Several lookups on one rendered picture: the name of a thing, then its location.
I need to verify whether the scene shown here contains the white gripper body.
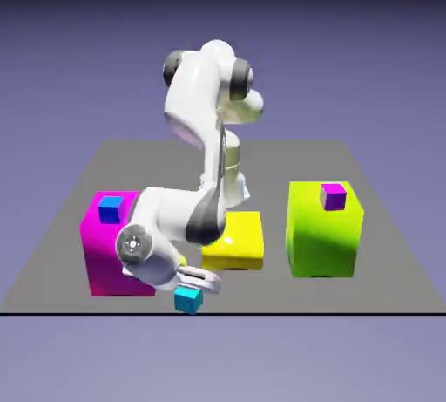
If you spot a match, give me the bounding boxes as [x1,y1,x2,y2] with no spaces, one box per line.
[174,264,223,296]

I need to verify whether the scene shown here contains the small cyan cube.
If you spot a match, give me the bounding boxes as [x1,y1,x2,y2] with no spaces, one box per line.
[173,286,205,316]

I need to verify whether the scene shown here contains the small blue cube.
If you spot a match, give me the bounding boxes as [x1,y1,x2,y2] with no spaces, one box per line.
[98,195,125,225]

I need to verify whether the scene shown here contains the small purple cube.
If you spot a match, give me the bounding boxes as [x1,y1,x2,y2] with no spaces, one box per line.
[319,182,348,212]

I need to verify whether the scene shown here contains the large yellow box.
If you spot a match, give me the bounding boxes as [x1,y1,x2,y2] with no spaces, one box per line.
[201,210,265,271]

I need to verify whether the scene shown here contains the large magenta box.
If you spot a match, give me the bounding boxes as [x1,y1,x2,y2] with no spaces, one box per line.
[79,190,157,298]

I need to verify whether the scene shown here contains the large lime green box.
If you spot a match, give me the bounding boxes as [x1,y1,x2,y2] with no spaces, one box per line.
[285,181,366,279]

